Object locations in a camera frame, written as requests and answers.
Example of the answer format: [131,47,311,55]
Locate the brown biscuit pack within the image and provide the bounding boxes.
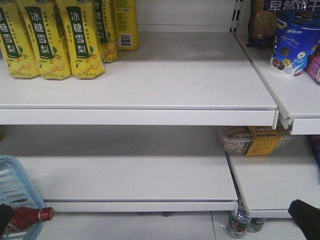
[248,0,277,47]

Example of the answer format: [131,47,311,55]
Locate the yellow pear drink bottle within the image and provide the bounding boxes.
[56,0,106,80]
[0,0,40,79]
[113,0,140,51]
[17,0,72,80]
[93,0,118,63]

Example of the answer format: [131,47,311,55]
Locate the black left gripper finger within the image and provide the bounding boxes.
[0,204,14,228]

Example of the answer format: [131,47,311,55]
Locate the white metal shelf unit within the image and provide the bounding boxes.
[0,0,320,218]

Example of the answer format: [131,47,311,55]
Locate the light blue plastic basket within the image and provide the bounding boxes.
[0,155,46,240]

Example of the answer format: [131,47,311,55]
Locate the clear cookie tray yellow label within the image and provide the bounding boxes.
[217,126,294,156]

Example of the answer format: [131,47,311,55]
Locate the blue oreo cookie tub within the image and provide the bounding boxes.
[270,9,320,77]

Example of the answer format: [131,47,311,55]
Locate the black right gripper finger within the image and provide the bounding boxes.
[288,199,320,240]

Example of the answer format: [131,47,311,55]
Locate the clear water bottle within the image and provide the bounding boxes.
[226,203,252,239]
[247,217,267,233]

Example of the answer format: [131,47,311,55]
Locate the red coca-cola aluminium bottle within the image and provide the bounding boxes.
[3,205,55,233]

